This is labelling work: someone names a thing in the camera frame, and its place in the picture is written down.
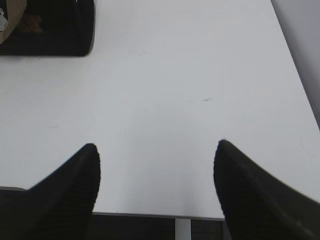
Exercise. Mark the black canvas tote bag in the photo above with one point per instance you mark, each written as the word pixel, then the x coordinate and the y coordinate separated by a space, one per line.
pixel 47 27

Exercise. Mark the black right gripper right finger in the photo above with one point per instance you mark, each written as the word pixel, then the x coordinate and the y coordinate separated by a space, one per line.
pixel 258 206

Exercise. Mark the white table leg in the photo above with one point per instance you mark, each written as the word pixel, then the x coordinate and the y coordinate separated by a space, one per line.
pixel 183 230

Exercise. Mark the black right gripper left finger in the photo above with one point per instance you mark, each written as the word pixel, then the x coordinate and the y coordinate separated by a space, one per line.
pixel 57 208

